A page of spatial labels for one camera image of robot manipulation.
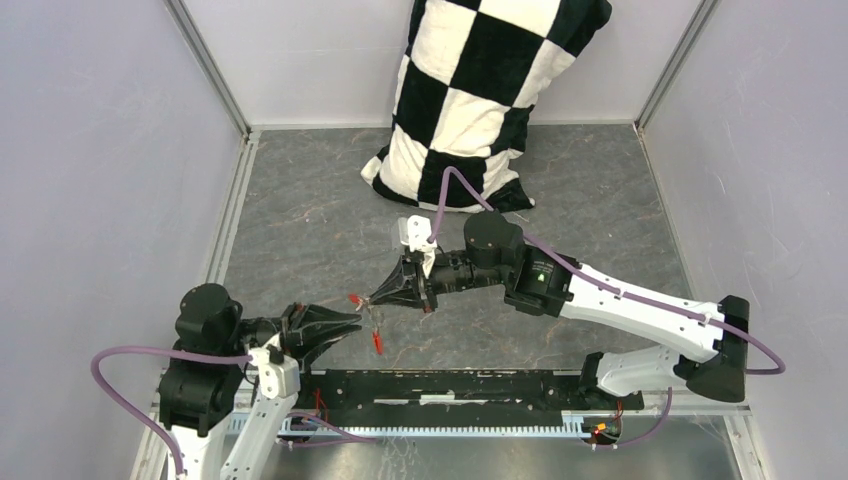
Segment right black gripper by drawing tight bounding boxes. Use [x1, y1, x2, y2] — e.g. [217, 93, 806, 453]
[369, 250, 508, 314]

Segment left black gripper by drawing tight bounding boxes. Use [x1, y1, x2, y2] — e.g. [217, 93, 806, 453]
[221, 298, 362, 368]

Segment key with red tag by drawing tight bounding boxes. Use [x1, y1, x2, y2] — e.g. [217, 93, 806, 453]
[348, 294, 370, 312]

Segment metal key holder red handle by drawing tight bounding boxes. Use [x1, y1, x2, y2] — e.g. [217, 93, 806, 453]
[368, 306, 384, 356]

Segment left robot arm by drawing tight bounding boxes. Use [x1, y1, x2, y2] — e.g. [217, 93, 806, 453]
[158, 283, 362, 479]

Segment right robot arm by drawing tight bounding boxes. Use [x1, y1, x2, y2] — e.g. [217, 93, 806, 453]
[366, 212, 749, 408]

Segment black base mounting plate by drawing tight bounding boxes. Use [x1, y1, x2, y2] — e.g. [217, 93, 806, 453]
[296, 369, 644, 428]

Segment black white checkered pillow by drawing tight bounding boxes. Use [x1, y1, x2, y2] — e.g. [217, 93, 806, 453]
[361, 0, 613, 212]

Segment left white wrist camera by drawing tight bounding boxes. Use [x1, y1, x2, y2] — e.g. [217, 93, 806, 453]
[248, 341, 300, 399]

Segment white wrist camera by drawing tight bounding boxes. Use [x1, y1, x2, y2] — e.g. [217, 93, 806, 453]
[391, 215, 438, 278]
[248, 341, 300, 399]

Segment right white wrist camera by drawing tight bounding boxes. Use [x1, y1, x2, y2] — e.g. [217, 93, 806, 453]
[391, 215, 438, 278]

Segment white slotted cable duct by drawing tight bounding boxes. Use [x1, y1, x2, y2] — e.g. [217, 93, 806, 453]
[226, 413, 590, 440]

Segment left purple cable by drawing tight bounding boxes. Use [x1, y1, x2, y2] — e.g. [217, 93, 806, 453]
[89, 347, 376, 478]

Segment purple cable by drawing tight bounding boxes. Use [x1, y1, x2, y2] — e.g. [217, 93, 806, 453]
[427, 165, 787, 452]
[89, 347, 376, 478]

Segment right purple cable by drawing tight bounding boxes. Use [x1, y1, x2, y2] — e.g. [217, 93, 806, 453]
[427, 165, 787, 452]

